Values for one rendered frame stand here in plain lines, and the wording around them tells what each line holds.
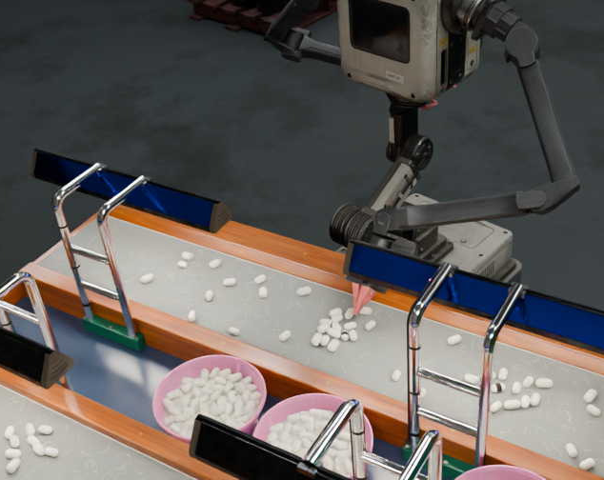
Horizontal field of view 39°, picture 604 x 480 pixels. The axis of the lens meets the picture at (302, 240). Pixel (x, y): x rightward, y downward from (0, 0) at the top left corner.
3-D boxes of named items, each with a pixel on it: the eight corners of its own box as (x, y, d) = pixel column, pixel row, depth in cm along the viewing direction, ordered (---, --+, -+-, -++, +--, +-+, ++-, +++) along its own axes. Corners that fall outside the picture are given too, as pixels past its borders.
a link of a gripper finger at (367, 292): (358, 314, 211) (372, 279, 212) (333, 306, 214) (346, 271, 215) (368, 319, 217) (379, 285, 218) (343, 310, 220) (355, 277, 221)
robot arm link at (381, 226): (388, 214, 222) (378, 210, 214) (429, 226, 218) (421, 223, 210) (374, 257, 222) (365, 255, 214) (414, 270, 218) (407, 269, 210)
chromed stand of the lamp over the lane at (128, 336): (129, 289, 246) (93, 158, 219) (183, 309, 237) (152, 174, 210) (84, 329, 233) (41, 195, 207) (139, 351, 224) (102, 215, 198)
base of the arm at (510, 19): (489, 27, 219) (505, -12, 210) (513, 43, 216) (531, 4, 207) (470, 38, 214) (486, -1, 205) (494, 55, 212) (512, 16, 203)
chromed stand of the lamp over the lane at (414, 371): (436, 402, 202) (439, 256, 175) (517, 432, 193) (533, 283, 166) (402, 459, 189) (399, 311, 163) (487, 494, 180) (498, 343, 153)
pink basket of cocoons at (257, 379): (203, 368, 217) (197, 341, 212) (291, 404, 205) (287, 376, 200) (137, 441, 200) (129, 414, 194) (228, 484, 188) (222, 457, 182)
